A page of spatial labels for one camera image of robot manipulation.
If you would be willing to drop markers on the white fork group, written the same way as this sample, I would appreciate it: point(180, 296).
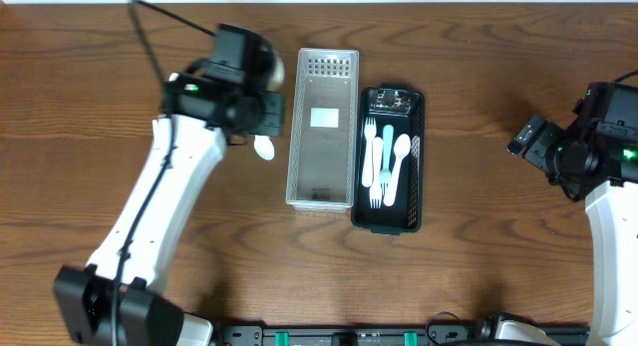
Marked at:
point(370, 132)
point(375, 191)

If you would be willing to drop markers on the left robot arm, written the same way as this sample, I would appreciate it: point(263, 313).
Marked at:
point(117, 297)

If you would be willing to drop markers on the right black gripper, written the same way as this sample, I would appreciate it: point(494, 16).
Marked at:
point(533, 140)

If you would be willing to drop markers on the clear plastic basket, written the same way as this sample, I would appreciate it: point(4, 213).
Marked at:
point(323, 133)

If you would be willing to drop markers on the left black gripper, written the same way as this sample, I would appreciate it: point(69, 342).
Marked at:
point(274, 113)

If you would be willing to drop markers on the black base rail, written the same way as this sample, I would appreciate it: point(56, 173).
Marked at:
point(444, 328)

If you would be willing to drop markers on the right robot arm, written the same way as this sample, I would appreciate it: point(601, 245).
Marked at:
point(594, 160)

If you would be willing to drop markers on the white spoon group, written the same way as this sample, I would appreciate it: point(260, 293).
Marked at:
point(401, 149)

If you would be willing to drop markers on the black plastic basket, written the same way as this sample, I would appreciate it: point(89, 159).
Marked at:
point(404, 109)

